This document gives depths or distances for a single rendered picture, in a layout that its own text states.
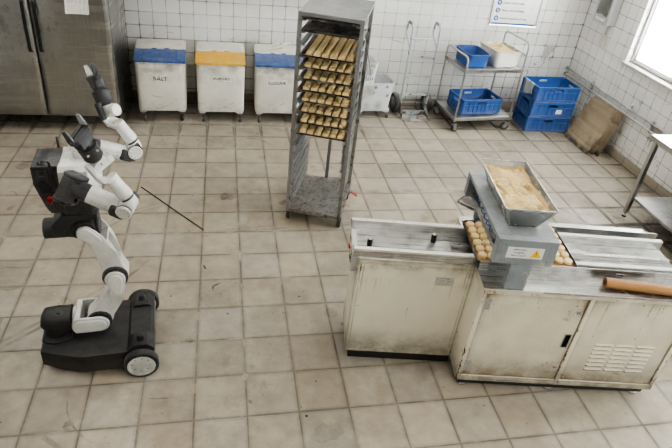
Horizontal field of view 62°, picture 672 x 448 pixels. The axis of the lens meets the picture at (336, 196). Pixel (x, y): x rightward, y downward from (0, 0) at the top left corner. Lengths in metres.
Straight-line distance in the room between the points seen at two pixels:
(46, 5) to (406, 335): 4.48
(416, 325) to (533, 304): 0.72
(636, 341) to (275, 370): 2.20
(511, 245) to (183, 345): 2.14
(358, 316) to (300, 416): 0.67
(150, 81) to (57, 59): 0.92
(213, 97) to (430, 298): 3.90
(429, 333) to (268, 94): 3.75
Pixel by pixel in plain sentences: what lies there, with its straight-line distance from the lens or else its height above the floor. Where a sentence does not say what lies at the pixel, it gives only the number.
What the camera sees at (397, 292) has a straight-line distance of 3.40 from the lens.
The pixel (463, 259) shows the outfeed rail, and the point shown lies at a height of 0.88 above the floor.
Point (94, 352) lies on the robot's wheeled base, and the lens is 3.68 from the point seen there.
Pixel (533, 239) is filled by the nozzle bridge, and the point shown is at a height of 1.18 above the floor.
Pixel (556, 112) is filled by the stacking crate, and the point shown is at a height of 0.27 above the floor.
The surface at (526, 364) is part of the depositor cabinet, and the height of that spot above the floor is 0.25.
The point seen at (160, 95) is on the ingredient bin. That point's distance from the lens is 6.54.
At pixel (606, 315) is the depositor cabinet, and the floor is 0.69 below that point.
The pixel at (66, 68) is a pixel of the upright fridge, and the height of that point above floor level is 0.69.
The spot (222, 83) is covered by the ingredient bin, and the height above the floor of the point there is 0.48.
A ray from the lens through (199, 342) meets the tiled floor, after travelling 3.86.
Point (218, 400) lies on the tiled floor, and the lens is 3.55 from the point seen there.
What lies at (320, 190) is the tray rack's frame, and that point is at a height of 0.15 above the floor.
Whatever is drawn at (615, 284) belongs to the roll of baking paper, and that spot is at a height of 0.88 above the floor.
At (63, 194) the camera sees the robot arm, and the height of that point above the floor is 1.31.
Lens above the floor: 2.81
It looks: 32 degrees down
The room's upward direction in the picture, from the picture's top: 7 degrees clockwise
